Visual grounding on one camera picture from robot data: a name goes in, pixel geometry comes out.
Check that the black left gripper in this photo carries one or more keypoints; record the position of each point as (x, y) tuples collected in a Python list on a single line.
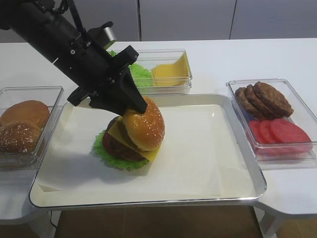
[(105, 79)]

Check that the yellow cheese slice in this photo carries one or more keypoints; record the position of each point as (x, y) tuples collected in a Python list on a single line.
[(118, 131)]

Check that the sesame top burger bun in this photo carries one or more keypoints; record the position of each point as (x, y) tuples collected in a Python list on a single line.
[(146, 130)]

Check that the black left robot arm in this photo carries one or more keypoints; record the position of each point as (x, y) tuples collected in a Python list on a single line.
[(37, 21)]

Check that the green lettuce in container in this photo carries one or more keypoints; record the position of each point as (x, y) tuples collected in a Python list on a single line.
[(141, 76)]

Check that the clear lettuce cheese container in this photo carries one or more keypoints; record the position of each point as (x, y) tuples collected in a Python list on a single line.
[(150, 59)]

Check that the green lettuce under burger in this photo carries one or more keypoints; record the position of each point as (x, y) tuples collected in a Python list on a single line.
[(99, 151)]

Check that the stack of yellow cheese slices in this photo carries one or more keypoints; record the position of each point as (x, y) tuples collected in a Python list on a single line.
[(172, 74)]

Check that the brown patty on burger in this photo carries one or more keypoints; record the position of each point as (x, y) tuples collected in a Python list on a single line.
[(118, 149)]

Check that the silver metal serving tray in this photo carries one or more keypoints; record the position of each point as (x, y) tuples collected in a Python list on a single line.
[(47, 197)]

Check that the plain brown bun half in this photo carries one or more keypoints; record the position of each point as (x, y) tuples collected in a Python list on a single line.
[(33, 111)]

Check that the clear bun container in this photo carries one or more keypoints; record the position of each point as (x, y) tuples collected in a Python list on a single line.
[(49, 95)]

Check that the white paper tray liner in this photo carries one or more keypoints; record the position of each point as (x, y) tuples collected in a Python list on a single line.
[(199, 155)]

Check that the sesame bun in container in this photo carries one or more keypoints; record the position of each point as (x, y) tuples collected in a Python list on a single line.
[(19, 137)]

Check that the rear brown meat patty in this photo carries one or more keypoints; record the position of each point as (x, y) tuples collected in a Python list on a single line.
[(240, 95)]

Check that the brown meat patty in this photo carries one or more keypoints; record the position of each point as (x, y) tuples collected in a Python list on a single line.
[(273, 99), (240, 95), (257, 103)]

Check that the rear red tomato slice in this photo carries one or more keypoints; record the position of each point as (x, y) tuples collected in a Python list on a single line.
[(254, 126)]

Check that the red tomato slice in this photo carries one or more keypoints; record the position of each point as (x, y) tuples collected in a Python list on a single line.
[(254, 126), (284, 131), (265, 132)]

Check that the middle brown meat patty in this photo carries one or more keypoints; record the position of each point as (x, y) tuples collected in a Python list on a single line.
[(257, 103)]

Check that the middle red tomato slice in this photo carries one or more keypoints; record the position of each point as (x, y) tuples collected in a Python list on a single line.
[(265, 132)]

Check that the top brown meat patty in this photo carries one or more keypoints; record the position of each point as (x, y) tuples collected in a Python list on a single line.
[(273, 99)]

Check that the clear patty tomato container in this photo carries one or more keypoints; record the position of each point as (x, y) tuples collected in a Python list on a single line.
[(275, 154)]

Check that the front red tomato slice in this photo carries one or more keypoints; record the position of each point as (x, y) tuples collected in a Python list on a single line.
[(284, 131)]

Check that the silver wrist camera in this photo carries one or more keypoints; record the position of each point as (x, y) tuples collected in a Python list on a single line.
[(106, 36)]

